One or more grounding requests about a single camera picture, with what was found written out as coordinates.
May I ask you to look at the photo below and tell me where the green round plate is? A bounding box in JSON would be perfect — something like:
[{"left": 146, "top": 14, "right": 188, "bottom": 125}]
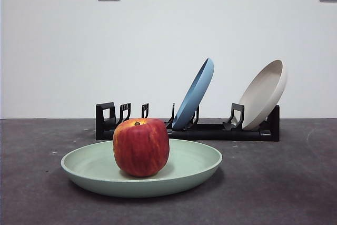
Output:
[{"left": 60, "top": 138, "right": 223, "bottom": 199}]

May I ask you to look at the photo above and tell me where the beige round plate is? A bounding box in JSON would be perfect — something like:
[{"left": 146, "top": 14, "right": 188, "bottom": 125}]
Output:
[{"left": 238, "top": 59, "right": 288, "bottom": 130}]

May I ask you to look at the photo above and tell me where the red apple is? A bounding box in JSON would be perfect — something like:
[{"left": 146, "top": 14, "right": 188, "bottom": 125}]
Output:
[{"left": 112, "top": 118, "right": 170, "bottom": 178}]

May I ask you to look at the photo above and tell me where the black plate rack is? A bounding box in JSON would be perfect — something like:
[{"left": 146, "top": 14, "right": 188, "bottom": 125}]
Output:
[{"left": 95, "top": 102, "right": 280, "bottom": 142}]

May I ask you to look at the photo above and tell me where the blue round plate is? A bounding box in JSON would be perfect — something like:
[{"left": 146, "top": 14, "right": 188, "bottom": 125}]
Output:
[{"left": 172, "top": 57, "right": 215, "bottom": 130}]

